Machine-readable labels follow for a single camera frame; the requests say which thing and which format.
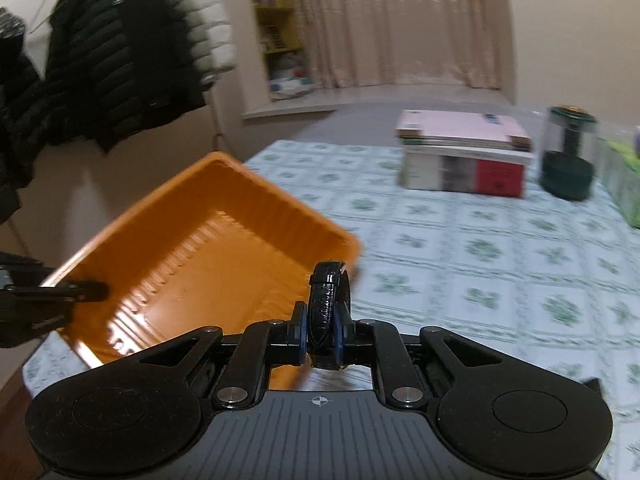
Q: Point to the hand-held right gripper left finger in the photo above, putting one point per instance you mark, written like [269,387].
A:
[301,330]

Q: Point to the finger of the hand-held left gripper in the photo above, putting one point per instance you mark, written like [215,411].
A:
[80,292]
[35,322]

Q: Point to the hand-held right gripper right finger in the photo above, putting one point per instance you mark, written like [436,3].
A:
[341,335]

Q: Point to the glossy black leather watch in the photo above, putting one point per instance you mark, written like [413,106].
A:
[322,300]

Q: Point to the orange plastic tray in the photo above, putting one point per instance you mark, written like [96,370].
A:
[200,260]

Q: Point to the dark hanging garment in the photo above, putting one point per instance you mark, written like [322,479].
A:
[15,135]

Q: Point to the thick white red book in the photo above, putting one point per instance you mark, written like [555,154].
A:
[450,175]

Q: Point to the thin white green book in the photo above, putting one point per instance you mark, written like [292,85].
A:
[465,144]

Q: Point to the black puffer jacket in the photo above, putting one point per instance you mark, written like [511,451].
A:
[115,60]

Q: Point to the pink cover book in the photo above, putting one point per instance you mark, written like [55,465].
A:
[460,125]

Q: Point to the plastic bag on sill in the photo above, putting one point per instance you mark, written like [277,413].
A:
[290,85]

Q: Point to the dark green glass jar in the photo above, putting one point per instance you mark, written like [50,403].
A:
[567,175]

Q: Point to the white grey puffer jacket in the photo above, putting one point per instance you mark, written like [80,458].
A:
[210,25]

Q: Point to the beige curtain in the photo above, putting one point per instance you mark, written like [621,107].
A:
[400,20]

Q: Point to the yellow bookshelf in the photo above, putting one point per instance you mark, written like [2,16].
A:
[274,10]

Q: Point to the green tissue pack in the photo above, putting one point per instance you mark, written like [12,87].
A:
[622,180]

